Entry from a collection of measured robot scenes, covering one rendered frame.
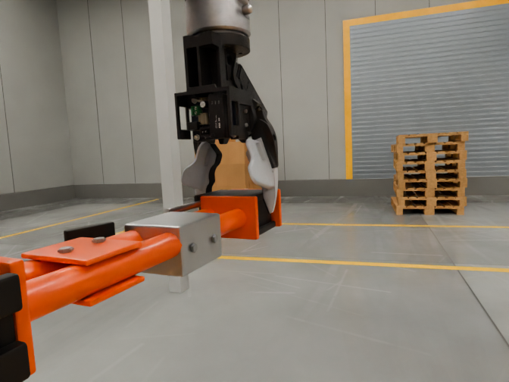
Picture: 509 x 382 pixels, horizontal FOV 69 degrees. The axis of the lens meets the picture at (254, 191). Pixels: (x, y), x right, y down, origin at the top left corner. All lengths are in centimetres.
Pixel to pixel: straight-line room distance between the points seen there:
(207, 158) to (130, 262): 24
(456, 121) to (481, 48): 151
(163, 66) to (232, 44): 273
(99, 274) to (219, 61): 27
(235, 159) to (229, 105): 646
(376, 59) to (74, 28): 847
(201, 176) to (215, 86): 13
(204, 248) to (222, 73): 20
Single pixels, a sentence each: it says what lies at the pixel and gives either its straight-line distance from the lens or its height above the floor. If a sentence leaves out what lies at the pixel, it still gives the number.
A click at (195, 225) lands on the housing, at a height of 108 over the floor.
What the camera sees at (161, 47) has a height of 199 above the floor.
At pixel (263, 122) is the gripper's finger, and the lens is 45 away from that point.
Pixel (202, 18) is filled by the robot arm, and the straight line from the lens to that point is 45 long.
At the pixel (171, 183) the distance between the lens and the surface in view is 310.
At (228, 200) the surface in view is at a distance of 44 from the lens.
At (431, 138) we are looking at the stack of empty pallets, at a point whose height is 123.
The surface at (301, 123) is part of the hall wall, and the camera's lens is 930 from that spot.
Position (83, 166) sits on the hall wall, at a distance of 1235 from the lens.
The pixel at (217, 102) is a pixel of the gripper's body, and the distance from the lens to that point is 41.
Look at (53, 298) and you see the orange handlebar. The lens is 24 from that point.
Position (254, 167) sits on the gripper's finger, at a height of 113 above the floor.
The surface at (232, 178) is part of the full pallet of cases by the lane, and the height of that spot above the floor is 67.
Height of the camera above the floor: 115
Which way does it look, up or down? 6 degrees down
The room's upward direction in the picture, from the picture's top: 3 degrees counter-clockwise
